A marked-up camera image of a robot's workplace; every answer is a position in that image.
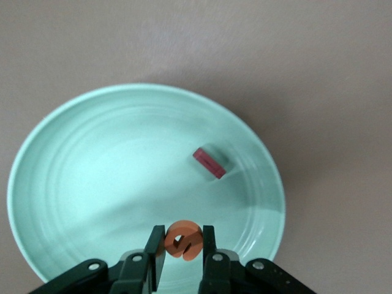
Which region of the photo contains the orange foam letter e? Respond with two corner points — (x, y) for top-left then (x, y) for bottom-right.
(164, 220), (204, 263)

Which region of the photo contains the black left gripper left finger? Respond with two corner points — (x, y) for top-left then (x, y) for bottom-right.
(110, 225), (167, 294)

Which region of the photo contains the pale green round plate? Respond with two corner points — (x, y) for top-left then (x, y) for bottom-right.
(6, 83), (286, 294)

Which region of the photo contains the dark red foam letter l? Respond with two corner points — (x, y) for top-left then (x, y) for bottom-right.
(192, 147), (227, 180)

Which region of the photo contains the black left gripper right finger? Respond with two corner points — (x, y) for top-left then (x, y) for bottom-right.
(198, 225), (241, 294)

